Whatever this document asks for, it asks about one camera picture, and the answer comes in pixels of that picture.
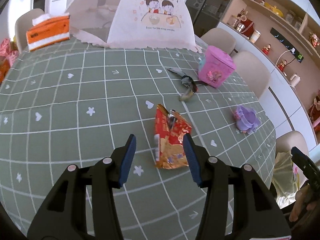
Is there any beige chair at table left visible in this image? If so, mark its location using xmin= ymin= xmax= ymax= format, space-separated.
xmin=15 ymin=8 xmax=44 ymax=54

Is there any person's right hand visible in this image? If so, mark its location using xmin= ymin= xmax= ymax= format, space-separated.
xmin=289 ymin=184 xmax=319 ymax=222

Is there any far beige chair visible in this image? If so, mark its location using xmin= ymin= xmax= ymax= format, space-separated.
xmin=200 ymin=28 xmax=236 ymax=55

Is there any orange tissue box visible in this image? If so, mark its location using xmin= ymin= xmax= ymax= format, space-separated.
xmin=26 ymin=13 xmax=70 ymax=51

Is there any pink toy bucket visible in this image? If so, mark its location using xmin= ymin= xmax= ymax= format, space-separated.
xmin=197 ymin=46 xmax=236 ymax=88

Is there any yellow teapot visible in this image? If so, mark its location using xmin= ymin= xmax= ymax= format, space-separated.
xmin=264 ymin=2 xmax=284 ymax=17

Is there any green checkered tablecloth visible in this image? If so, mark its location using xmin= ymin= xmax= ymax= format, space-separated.
xmin=1 ymin=39 xmax=276 ymax=239

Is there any near beige chair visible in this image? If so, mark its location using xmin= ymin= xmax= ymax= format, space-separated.
xmin=276 ymin=131 xmax=310 ymax=157

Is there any white electric kettle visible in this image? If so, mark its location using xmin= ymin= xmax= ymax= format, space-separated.
xmin=290 ymin=73 xmax=301 ymax=87

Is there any red chip bag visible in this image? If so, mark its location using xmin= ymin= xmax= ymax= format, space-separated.
xmin=154 ymin=104 xmax=192 ymax=170

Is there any red flower decoration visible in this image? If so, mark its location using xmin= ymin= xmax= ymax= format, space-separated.
xmin=308 ymin=91 xmax=320 ymax=133

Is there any mesh food cover tent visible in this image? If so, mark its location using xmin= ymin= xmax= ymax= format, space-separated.
xmin=66 ymin=0 xmax=202 ymax=53

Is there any black power strip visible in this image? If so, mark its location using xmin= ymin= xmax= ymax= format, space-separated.
xmin=270 ymin=28 xmax=304 ymax=63

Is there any middle beige chair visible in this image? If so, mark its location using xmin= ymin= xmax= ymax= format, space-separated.
xmin=232 ymin=51 xmax=271 ymax=99

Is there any grey wrapper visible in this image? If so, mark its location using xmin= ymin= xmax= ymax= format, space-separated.
xmin=167 ymin=68 xmax=204 ymax=101

